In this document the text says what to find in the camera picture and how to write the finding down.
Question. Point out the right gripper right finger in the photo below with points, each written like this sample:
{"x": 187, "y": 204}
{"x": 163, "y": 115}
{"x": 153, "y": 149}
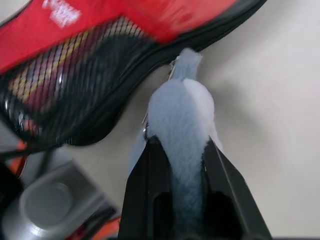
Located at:
{"x": 230, "y": 200}

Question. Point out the pale blue fluffy zipper pompom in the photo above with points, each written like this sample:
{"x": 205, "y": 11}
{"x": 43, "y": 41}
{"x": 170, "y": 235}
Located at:
{"x": 180, "y": 112}

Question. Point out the red orange object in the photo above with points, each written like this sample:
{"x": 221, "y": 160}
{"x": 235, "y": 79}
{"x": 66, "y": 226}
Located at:
{"x": 105, "y": 227}

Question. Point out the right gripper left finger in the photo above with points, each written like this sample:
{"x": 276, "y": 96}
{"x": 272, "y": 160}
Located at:
{"x": 142, "y": 200}

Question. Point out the black racket cover bag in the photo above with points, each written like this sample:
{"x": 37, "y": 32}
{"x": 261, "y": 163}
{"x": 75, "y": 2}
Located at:
{"x": 100, "y": 105}

